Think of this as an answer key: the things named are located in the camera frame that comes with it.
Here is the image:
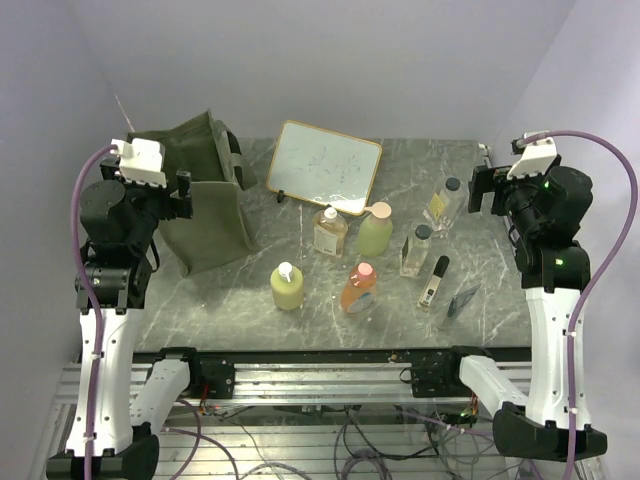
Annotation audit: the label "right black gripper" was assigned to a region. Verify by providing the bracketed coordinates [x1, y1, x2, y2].
[469, 163, 552, 236]

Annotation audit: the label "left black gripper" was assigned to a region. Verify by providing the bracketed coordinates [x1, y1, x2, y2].
[99, 158, 191, 253]

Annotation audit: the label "yellow pump lotion bottle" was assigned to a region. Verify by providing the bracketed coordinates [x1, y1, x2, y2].
[270, 262, 304, 311]

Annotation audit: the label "amber clear soap bottle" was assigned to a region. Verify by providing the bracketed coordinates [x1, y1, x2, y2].
[313, 206, 348, 257]

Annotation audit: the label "orange bottle pink cap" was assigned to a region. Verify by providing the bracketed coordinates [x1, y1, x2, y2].
[340, 262, 377, 314]

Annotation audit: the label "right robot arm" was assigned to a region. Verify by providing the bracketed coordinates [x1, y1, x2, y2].
[440, 166, 608, 462]

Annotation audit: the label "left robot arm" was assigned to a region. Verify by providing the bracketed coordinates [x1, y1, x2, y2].
[45, 160, 204, 479]

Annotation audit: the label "green canvas bag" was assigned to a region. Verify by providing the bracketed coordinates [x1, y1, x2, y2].
[127, 110, 259, 278]

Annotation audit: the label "clear bottle yellow label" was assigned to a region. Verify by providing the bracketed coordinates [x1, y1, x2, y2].
[423, 176, 466, 237]

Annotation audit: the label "clear square bottle black cap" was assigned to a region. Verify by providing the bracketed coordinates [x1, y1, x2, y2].
[399, 223, 432, 278]

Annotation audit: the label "black beige slim tube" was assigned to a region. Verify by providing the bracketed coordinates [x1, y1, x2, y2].
[417, 255, 450, 309]

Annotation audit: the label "green bottle pink pump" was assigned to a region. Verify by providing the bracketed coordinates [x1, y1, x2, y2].
[356, 202, 393, 257]

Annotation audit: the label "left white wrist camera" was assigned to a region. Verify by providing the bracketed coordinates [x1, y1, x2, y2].
[111, 138, 167, 188]

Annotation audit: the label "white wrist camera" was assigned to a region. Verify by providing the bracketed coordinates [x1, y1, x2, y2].
[506, 130, 558, 180]
[111, 138, 167, 188]

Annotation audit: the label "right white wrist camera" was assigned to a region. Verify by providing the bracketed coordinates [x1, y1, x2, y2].
[506, 130, 558, 180]

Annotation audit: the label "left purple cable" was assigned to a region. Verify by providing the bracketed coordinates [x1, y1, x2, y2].
[73, 144, 120, 480]

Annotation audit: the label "purple cable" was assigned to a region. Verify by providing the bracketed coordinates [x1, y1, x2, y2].
[542, 129, 640, 480]
[73, 144, 120, 480]

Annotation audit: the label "small whiteboard wooden frame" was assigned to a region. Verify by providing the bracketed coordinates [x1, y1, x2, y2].
[266, 120, 383, 216]

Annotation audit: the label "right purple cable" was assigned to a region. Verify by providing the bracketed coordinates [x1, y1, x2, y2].
[542, 129, 640, 480]

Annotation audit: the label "aluminium rail frame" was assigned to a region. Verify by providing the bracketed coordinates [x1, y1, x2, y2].
[29, 347, 601, 480]

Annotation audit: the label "loose cables under frame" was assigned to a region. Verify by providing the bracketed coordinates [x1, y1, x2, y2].
[164, 397, 546, 480]

